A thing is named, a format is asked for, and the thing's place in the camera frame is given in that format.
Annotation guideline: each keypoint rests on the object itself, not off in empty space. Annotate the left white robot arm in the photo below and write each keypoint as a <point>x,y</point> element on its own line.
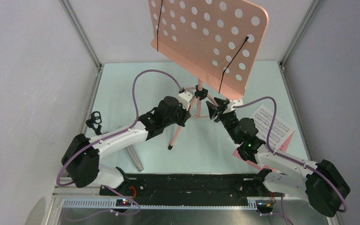
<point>83,156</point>

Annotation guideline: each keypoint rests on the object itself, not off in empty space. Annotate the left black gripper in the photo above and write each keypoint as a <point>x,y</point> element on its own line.
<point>185,115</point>

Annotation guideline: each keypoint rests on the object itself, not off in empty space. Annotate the white slotted cable duct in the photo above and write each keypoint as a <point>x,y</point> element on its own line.
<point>115,203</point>

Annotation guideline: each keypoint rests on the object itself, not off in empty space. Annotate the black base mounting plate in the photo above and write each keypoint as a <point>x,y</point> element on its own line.
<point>215,189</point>

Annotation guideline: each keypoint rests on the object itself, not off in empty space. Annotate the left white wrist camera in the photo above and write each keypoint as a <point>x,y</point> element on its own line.
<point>185,99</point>

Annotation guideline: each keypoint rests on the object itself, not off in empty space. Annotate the aluminium frame post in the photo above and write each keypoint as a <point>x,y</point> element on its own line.
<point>301,30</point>
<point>73,18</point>

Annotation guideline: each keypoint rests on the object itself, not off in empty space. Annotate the right aluminium frame post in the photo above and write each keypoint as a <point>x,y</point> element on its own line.
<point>301,30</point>

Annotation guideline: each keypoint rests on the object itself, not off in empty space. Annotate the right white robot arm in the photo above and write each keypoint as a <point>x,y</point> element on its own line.
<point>318,183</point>

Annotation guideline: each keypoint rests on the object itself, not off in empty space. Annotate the grey metal microphone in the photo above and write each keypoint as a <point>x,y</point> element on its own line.
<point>134,158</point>

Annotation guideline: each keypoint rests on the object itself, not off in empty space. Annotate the pink paper sheet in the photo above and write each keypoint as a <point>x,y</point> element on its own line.
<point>283,147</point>

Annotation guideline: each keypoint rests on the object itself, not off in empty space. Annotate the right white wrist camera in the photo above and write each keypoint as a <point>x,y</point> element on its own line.
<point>231,105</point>

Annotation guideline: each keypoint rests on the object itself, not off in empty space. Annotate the pink music stand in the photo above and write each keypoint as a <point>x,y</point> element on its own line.
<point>217,41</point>

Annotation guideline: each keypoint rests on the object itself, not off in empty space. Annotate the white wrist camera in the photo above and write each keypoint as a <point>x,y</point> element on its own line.
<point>185,99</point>
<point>231,105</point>

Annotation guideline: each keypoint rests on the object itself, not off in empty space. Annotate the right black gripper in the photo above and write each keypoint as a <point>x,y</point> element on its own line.
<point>214,110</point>

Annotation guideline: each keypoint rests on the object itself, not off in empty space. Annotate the left aluminium frame post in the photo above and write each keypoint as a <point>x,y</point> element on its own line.
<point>73,18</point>

